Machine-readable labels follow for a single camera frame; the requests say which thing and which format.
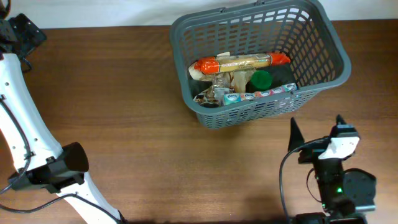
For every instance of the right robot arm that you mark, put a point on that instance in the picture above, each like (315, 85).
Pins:
(345, 195)

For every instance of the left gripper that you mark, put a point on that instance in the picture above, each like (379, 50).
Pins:
(30, 33)

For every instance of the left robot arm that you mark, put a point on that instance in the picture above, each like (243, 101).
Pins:
(39, 159)

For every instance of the green lid jar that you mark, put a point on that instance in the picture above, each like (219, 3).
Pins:
(260, 81)

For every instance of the grey plastic shopping basket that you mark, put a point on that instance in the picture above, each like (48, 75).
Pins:
(300, 29)

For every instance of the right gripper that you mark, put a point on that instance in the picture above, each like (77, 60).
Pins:
(311, 152)

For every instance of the beige paper bag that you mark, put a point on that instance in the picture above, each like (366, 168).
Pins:
(239, 80)

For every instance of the orange spaghetti pasta package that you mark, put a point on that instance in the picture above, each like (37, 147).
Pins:
(214, 65)

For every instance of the Kleenex tissue multipack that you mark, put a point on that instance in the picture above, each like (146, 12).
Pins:
(232, 98)

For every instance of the brown mushroom snack bag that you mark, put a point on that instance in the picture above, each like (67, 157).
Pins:
(221, 84)

